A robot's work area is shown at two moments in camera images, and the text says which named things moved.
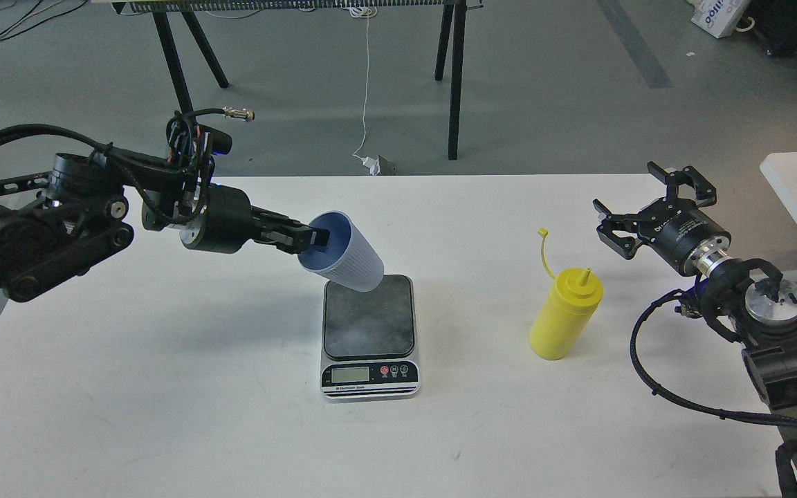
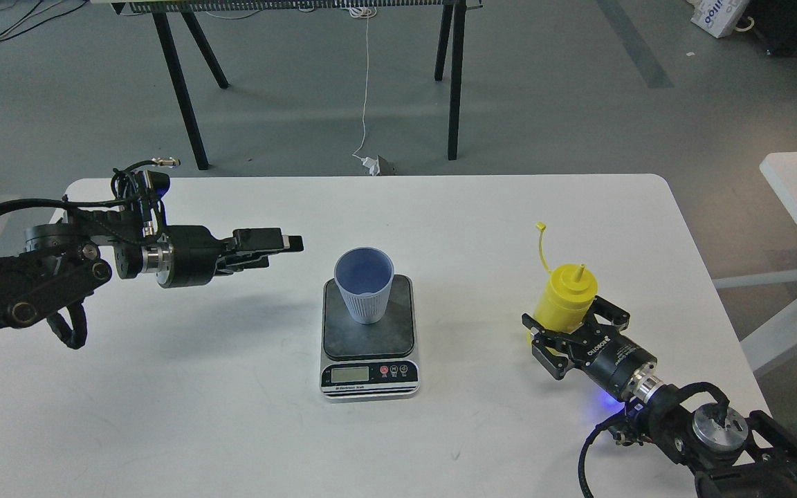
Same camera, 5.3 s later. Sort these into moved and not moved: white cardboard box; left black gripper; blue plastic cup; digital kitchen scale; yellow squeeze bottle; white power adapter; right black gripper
Moved: left black gripper; right black gripper; blue plastic cup
Not moved: yellow squeeze bottle; white power adapter; white cardboard box; digital kitchen scale
